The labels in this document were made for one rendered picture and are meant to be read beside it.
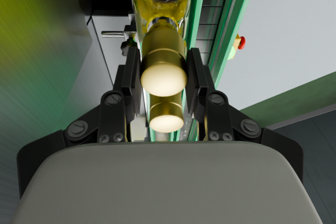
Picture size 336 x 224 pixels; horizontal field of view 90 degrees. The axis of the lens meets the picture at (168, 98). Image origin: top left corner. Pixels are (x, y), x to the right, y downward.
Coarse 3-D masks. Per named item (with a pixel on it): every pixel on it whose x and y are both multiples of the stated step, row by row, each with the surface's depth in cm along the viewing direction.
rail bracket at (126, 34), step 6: (132, 6) 34; (132, 12) 34; (132, 18) 33; (132, 24) 32; (126, 30) 29; (132, 30) 30; (102, 36) 31; (108, 36) 31; (114, 36) 31; (120, 36) 31; (126, 36) 30; (132, 36) 29; (126, 42) 27; (132, 42) 28; (138, 42) 31; (120, 48) 27; (126, 48) 27; (126, 54) 28
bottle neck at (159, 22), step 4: (160, 16) 15; (164, 16) 15; (152, 20) 15; (156, 20) 15; (160, 20) 15; (164, 20) 15; (168, 20) 15; (172, 20) 15; (148, 24) 15; (152, 24) 15; (156, 24) 14; (160, 24) 14; (164, 24) 14; (168, 24) 14; (172, 24) 15; (148, 28) 15; (152, 28) 14; (172, 28) 14; (176, 28) 15
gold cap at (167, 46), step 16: (160, 32) 13; (176, 32) 13; (144, 48) 13; (160, 48) 11; (176, 48) 12; (144, 64) 11; (160, 64) 11; (176, 64) 11; (144, 80) 12; (160, 80) 12; (176, 80) 12
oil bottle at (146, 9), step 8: (136, 0) 15; (144, 0) 15; (152, 0) 15; (184, 0) 15; (136, 8) 15; (144, 8) 15; (152, 8) 15; (160, 8) 15; (168, 8) 15; (176, 8) 15; (184, 8) 15; (136, 16) 16; (144, 16) 15; (152, 16) 15; (168, 16) 15; (176, 16) 15; (184, 16) 16; (136, 24) 17; (144, 24) 16; (176, 24) 16; (184, 24) 16; (136, 32) 18; (144, 32) 16; (184, 32) 17; (184, 40) 18
